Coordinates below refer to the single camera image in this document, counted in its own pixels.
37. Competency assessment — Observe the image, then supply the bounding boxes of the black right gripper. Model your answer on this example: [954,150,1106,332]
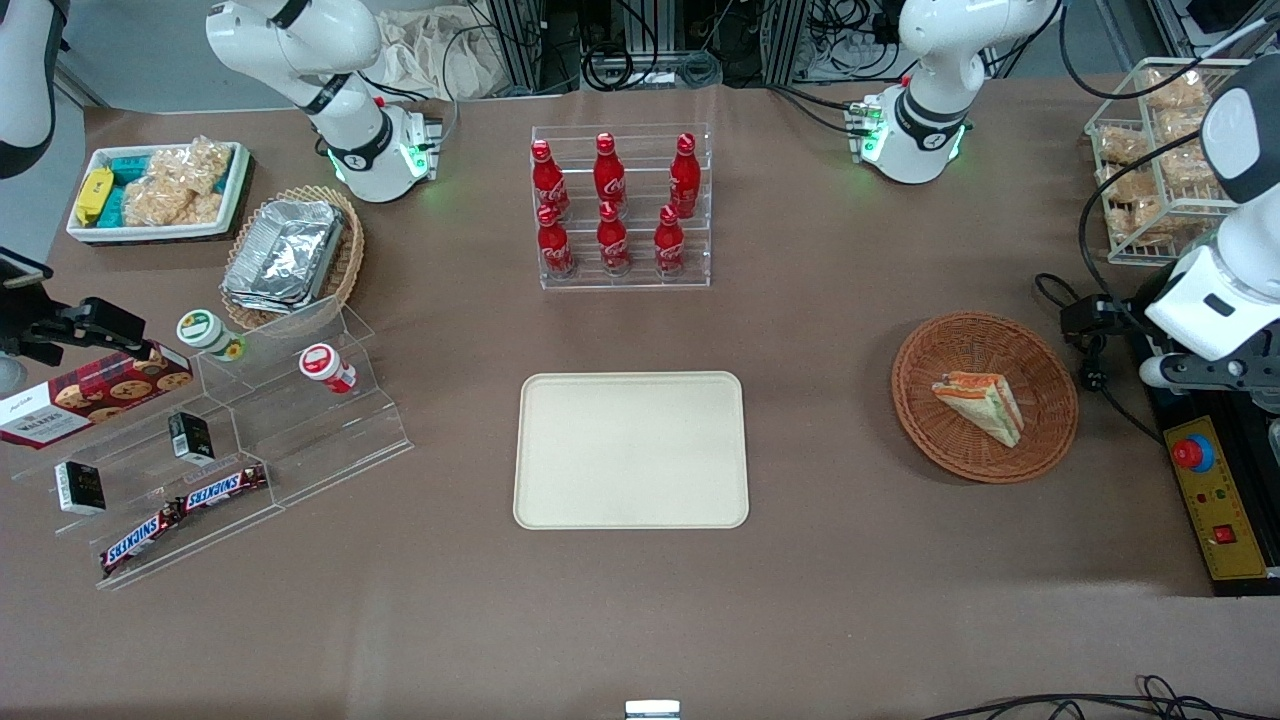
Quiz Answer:
[0,297,149,367]

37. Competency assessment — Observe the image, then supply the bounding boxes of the triangular sandwich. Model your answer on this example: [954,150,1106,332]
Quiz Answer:
[932,371,1025,449]

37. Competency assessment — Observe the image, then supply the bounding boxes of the oval wicker basket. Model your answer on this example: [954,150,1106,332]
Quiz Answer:
[220,185,366,332]

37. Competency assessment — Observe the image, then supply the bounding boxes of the round brown wicker basket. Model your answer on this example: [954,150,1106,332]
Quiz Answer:
[891,312,1079,485]

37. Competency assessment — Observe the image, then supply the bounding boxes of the beige rectangular tray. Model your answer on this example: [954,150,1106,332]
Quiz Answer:
[513,371,750,530]

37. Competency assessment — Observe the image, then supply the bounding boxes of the red Walkers cookie box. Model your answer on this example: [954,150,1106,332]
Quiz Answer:
[0,342,195,451]

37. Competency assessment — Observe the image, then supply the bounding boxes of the green lid white cup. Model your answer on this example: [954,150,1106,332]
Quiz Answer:
[177,309,247,362]

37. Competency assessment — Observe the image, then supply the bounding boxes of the white rectangular snack bin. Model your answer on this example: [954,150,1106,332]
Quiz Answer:
[65,140,252,247]

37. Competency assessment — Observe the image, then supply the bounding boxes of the black box with yellow panel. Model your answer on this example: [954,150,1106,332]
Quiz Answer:
[1133,285,1280,598]

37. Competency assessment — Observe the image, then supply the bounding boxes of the yellow snack pack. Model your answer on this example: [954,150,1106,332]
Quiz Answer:
[75,167,115,227]

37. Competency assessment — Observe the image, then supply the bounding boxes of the small black box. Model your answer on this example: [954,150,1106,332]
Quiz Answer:
[167,411,217,465]
[54,461,108,517]

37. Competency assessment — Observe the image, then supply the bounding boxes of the clear bag of rice crackers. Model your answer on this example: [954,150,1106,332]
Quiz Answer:
[124,137,234,228]
[1143,67,1213,113]
[1100,166,1166,248]
[1098,124,1151,168]
[1158,110,1219,193]

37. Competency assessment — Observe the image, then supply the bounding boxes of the clear acrylic step stand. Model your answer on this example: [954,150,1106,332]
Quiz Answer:
[195,295,415,507]
[10,378,283,592]

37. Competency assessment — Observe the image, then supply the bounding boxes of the aluminium foil lidded container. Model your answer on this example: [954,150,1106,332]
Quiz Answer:
[221,198,347,317]

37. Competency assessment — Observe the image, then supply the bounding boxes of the Snickers chocolate bar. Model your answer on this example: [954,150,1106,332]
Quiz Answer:
[99,503,188,577]
[182,463,270,514]

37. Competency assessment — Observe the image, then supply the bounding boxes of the red lid white cup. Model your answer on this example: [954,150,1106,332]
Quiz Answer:
[299,343,358,395]

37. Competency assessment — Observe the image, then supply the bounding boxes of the beige cloth bag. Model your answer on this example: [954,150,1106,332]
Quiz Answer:
[374,7,517,102]

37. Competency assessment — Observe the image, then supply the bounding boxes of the red cola bottle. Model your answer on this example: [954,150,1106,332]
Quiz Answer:
[596,200,633,277]
[531,139,570,217]
[653,204,688,277]
[537,203,576,280]
[593,132,628,211]
[668,133,701,217]

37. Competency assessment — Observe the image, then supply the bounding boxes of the clear acrylic bottle rack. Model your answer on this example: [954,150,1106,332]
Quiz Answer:
[530,123,712,291]

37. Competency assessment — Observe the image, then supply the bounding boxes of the black cable with adapter box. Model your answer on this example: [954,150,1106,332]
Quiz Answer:
[1034,271,1168,446]

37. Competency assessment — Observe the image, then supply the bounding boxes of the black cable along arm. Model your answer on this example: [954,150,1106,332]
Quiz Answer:
[1077,128,1206,336]

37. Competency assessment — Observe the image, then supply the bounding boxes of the white wire basket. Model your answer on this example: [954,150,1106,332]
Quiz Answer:
[1085,57,1263,267]

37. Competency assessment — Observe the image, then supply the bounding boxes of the thin black floor cables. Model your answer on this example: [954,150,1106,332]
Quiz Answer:
[918,674,1280,720]

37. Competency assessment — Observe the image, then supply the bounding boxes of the black looped cable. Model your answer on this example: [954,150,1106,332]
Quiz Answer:
[358,25,501,133]

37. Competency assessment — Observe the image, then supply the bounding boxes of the aluminium frame profile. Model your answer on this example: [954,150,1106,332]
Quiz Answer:
[484,0,583,97]

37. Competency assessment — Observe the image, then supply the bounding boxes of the black cables at arm base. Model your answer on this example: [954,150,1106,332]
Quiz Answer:
[765,82,873,137]

